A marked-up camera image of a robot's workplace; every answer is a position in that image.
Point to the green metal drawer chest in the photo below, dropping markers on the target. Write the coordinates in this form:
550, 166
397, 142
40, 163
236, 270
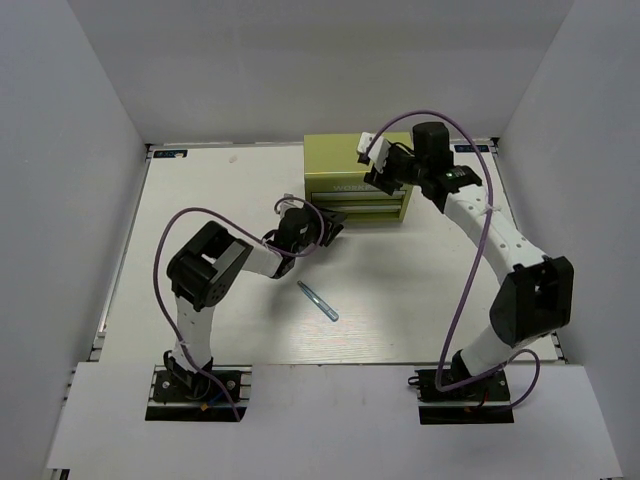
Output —
330, 165

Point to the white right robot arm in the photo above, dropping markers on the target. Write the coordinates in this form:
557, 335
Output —
535, 294

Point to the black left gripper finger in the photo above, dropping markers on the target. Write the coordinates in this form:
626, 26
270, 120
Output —
327, 218
330, 232

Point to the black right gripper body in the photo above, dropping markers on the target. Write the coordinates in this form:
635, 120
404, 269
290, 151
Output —
401, 168

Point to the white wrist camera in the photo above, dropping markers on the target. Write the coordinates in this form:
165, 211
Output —
373, 151
287, 201

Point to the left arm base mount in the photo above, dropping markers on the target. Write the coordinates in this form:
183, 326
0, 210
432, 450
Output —
170, 400

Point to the green top drawer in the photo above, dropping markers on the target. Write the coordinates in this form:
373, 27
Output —
367, 195

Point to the light blue pen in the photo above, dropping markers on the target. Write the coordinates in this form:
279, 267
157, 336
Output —
321, 304

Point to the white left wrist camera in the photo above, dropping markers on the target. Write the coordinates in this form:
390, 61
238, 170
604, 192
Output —
287, 201

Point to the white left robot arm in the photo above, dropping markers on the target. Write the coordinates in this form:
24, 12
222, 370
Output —
202, 272

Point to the corner label sticker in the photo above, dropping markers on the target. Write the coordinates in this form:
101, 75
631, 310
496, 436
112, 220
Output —
170, 154
466, 148

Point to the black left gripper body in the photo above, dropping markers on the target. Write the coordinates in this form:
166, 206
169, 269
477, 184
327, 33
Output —
312, 232

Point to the left corner label sticker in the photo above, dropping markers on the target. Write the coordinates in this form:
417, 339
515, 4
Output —
170, 154

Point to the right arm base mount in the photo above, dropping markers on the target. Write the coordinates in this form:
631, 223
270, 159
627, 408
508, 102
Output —
485, 402

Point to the right corner label sticker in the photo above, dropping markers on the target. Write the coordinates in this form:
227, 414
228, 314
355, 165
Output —
466, 148

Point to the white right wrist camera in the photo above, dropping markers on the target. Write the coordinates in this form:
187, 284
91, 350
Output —
373, 151

